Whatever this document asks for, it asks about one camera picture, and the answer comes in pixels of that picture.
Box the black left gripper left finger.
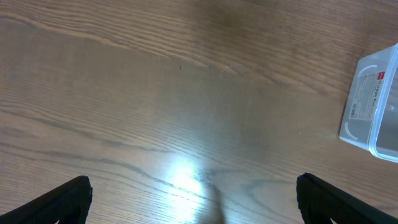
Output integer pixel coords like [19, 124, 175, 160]
[1, 175, 93, 224]

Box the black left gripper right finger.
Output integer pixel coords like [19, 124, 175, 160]
[296, 173, 397, 224]

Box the clear plastic storage container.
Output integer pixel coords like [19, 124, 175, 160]
[339, 45, 397, 162]

